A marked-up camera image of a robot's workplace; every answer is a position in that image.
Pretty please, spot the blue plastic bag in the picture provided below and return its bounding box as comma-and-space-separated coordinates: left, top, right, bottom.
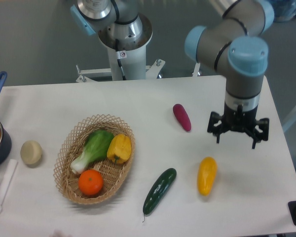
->
269, 0, 296, 22

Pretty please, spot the woven wicker basket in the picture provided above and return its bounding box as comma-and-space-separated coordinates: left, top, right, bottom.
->
54, 115, 135, 205

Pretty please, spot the yellow bell pepper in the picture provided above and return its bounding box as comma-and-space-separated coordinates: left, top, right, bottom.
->
107, 134, 132, 164

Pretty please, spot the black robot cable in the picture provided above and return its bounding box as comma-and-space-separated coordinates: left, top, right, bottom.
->
114, 38, 127, 81

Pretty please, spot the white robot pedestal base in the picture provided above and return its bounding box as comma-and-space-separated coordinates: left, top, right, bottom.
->
75, 37, 203, 83

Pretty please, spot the beige round bun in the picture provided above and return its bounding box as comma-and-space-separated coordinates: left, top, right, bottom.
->
20, 140, 42, 165

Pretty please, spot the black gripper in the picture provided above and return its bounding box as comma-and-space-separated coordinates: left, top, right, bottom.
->
207, 103, 269, 149

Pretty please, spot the orange tangerine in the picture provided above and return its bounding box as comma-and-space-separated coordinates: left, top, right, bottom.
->
78, 169, 104, 196

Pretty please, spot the green bok choy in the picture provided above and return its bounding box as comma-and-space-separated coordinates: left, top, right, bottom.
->
71, 130, 114, 174

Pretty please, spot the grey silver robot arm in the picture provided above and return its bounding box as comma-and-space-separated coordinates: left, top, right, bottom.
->
70, 0, 274, 143

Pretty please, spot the dark green cucumber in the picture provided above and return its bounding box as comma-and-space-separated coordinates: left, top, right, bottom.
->
142, 167, 177, 222

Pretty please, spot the purple sweet potato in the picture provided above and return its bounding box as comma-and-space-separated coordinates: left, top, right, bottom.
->
173, 104, 191, 132

